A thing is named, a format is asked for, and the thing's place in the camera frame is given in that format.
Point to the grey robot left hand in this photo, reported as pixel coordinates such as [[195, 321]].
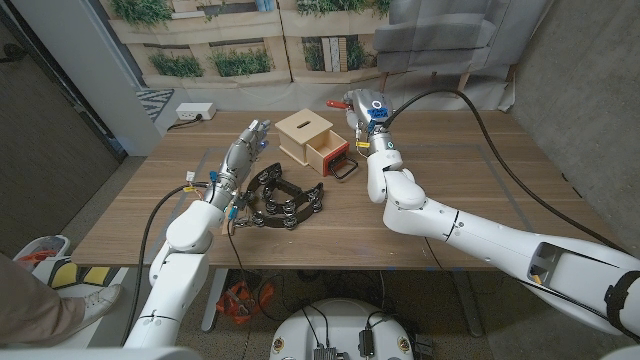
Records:
[[239, 157]]

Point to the wooden box with slot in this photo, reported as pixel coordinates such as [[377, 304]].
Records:
[[300, 137]]

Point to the wooden drawer with red front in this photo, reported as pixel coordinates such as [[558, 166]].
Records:
[[336, 156]]

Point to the person's leg in beige trousers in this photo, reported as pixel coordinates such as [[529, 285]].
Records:
[[30, 305]]

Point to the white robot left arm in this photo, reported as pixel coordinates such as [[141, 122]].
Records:
[[175, 280]]

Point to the white bin with orange contents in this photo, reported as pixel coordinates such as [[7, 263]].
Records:
[[42, 247]]

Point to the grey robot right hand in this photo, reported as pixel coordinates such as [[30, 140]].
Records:
[[370, 111]]

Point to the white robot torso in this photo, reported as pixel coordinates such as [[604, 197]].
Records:
[[340, 320]]

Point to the black half-moon tambourine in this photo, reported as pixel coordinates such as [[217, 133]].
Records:
[[300, 212]]

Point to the white sneaker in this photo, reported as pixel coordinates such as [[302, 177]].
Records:
[[97, 302]]

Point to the white power strip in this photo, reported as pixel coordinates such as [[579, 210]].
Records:
[[195, 111]]

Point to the metal table leg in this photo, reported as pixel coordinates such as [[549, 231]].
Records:
[[467, 305], [214, 300]]

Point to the black adapter on torso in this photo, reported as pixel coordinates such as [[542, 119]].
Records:
[[366, 343]]

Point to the printed room backdrop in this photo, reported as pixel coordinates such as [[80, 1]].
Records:
[[325, 60]]

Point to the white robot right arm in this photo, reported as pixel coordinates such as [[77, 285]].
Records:
[[500, 240]]

